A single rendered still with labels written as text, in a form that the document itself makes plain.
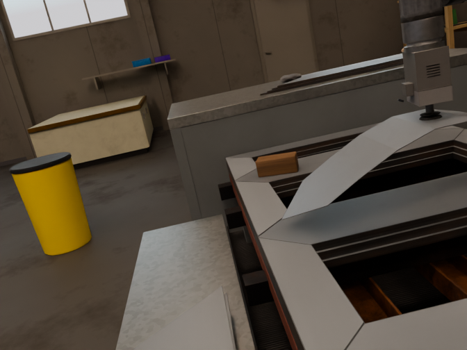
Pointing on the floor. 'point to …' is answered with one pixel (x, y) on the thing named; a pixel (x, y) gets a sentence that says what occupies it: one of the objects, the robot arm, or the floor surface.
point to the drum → (53, 202)
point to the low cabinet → (96, 132)
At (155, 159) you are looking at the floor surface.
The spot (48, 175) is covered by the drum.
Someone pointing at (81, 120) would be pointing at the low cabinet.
